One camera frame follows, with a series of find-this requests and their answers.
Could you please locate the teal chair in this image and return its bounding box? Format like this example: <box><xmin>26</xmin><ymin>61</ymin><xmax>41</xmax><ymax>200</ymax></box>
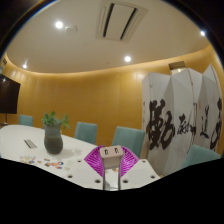
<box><xmin>180</xmin><ymin>144</ymin><xmax>223</xmax><ymax>171</ymax></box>

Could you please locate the black wall television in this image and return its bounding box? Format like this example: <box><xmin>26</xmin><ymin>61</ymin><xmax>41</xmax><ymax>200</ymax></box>
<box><xmin>0</xmin><ymin>73</ymin><xmax>22</xmax><ymax>115</ymax></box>

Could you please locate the potted plant in grey vase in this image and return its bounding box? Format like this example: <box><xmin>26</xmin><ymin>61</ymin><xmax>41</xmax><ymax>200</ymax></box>
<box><xmin>41</xmin><ymin>110</ymin><xmax>72</xmax><ymax>155</ymax></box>

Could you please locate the ceiling air conditioner vent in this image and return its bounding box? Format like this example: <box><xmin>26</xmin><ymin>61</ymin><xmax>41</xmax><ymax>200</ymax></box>
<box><xmin>94</xmin><ymin>1</ymin><xmax>150</xmax><ymax>43</ymax></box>

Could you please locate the round ceiling lights group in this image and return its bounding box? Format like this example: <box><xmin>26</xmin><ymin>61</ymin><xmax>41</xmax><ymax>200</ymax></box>
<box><xmin>21</xmin><ymin>20</ymin><xmax>207</xmax><ymax>70</ymax></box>

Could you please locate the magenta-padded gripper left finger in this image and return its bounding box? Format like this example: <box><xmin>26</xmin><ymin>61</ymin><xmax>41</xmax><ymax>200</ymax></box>
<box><xmin>64</xmin><ymin>144</ymin><xmax>106</xmax><ymax>190</ymax></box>

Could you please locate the teal chairs group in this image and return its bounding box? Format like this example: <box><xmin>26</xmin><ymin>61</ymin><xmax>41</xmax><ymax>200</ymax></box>
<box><xmin>18</xmin><ymin>114</ymin><xmax>147</xmax><ymax>158</ymax></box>

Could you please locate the white calligraphy folding screen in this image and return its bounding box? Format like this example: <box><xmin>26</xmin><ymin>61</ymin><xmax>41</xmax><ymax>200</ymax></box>
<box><xmin>141</xmin><ymin>64</ymin><xmax>224</xmax><ymax>177</ymax></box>

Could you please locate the grey table socket panel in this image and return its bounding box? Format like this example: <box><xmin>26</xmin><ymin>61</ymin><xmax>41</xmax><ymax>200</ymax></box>
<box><xmin>23</xmin><ymin>139</ymin><xmax>39</xmax><ymax>150</ymax></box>

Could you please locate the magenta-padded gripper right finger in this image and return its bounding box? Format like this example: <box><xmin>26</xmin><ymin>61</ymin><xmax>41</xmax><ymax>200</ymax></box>
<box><xmin>118</xmin><ymin>144</ymin><xmax>160</xmax><ymax>190</ymax></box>

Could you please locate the beige charger block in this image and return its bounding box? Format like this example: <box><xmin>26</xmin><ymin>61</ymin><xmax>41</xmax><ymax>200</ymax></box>
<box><xmin>99</xmin><ymin>144</ymin><xmax>125</xmax><ymax>191</ymax></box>

